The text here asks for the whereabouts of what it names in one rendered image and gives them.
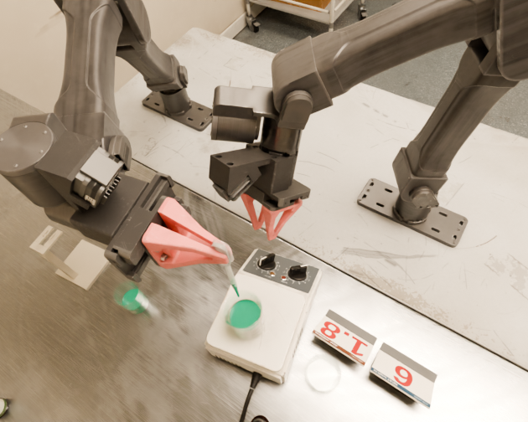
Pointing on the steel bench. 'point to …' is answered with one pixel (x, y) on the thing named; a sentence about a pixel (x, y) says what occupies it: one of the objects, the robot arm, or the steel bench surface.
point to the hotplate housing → (291, 343)
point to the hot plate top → (272, 296)
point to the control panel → (282, 271)
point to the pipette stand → (84, 279)
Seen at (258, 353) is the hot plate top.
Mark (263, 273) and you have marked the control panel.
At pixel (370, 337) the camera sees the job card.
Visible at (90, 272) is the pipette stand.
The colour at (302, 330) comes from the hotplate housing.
